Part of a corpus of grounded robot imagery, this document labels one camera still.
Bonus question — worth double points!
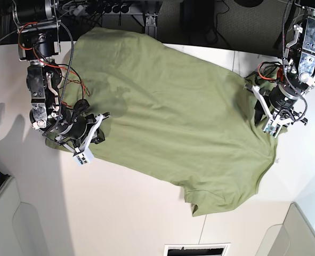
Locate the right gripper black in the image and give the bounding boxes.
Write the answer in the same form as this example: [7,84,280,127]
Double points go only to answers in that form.
[46,113,110,153]

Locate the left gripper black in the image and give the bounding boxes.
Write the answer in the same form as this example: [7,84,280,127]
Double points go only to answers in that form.
[244,82,309,125]

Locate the green t-shirt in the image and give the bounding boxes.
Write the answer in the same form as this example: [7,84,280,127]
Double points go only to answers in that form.
[45,27,288,217]

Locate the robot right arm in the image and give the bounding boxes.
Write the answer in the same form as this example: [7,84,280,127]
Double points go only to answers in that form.
[12,1,109,153]

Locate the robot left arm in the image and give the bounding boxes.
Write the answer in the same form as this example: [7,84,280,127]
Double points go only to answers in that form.
[245,1,315,137]

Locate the black box under table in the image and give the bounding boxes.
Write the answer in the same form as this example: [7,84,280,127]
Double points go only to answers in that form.
[181,0,215,32]

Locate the aluminium table leg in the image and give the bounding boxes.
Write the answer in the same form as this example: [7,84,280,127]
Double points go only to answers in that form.
[144,13,158,38]

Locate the grey chair left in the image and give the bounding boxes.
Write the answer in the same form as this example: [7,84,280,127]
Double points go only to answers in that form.
[0,177,50,255]

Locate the grey chair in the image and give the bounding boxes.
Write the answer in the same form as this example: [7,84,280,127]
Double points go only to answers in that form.
[256,203,315,256]
[0,177,50,255]

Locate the grey chair right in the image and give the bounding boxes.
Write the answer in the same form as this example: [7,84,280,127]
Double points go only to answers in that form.
[256,203,315,256]

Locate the white power strip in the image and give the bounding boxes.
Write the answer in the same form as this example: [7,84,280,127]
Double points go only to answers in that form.
[63,2,131,15]

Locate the white framed floor vent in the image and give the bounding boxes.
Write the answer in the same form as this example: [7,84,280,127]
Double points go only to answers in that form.
[163,243,231,256]

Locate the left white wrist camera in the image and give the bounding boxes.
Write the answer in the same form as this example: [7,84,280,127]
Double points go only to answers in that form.
[263,119,282,138]

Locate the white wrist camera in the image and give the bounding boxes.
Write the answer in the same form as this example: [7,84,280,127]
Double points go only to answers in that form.
[73,148,94,165]
[263,119,282,138]

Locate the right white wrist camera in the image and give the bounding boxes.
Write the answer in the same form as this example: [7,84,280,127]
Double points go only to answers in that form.
[73,148,94,165]

